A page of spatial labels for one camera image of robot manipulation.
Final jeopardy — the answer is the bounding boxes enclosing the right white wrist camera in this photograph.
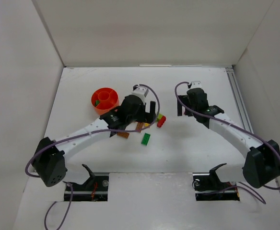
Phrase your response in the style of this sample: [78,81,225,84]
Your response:
[189,81,202,89]

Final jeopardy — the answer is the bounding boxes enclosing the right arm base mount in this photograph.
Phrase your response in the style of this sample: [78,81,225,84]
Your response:
[192,173,240,201]

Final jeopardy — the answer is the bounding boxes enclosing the brown lego plate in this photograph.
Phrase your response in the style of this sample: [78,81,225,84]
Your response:
[117,132,129,139]
[135,122,144,133]

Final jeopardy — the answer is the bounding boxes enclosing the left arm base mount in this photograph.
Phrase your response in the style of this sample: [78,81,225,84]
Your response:
[71,173,109,202]

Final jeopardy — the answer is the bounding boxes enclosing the red lego brick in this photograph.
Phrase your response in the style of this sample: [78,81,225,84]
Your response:
[157,115,166,128]

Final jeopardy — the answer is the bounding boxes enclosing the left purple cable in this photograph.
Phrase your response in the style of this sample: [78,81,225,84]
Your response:
[24,83,160,230]

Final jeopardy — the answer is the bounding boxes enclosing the aluminium rail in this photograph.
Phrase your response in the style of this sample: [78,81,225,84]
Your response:
[225,68,253,133]

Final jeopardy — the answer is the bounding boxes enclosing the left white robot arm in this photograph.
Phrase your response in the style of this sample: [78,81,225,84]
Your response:
[29,94,160,187]

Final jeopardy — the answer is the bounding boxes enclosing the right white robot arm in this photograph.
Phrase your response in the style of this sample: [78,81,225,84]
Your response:
[176,88,280,188]

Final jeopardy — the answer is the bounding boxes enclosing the lime green lego brick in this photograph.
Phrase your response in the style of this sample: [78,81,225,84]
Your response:
[157,114,163,121]

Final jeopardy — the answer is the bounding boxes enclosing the orange round divided container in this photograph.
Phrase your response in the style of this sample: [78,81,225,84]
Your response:
[91,87,119,115]

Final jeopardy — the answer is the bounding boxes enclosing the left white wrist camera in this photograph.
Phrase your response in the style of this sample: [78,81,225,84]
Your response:
[131,85,149,103]

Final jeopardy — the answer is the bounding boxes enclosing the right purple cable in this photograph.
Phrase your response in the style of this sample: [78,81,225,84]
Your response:
[174,81,280,204]

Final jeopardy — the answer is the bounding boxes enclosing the purple cable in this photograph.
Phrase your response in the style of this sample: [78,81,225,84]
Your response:
[24,83,160,230]
[174,81,280,204]

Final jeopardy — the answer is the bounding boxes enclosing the green lego plate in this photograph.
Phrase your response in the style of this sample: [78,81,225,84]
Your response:
[141,133,151,146]

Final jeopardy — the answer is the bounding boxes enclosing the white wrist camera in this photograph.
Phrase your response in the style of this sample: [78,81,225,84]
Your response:
[131,85,149,103]
[189,81,202,89]

